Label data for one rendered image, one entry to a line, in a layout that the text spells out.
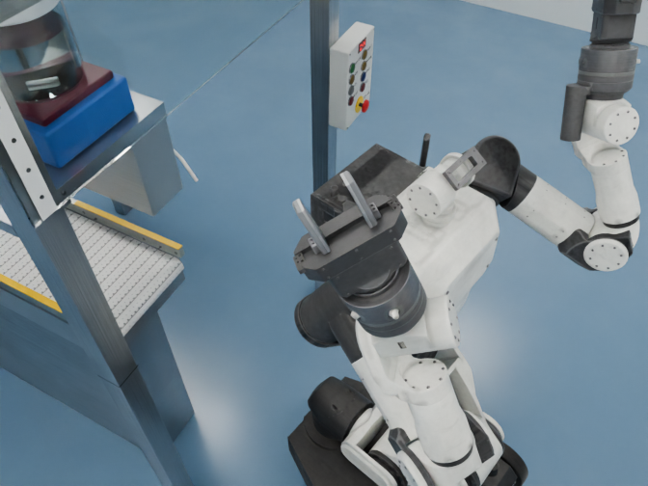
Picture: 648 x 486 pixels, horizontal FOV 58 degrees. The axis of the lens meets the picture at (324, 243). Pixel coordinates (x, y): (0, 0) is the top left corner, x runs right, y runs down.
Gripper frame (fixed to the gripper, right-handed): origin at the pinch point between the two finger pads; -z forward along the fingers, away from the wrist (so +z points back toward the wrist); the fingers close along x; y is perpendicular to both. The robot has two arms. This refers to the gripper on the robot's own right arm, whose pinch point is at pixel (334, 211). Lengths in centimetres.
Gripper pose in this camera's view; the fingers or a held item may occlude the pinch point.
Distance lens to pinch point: 58.5
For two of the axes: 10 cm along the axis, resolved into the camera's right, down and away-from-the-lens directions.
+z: 4.0, 6.1, 6.9
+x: 8.7, -5.0, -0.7
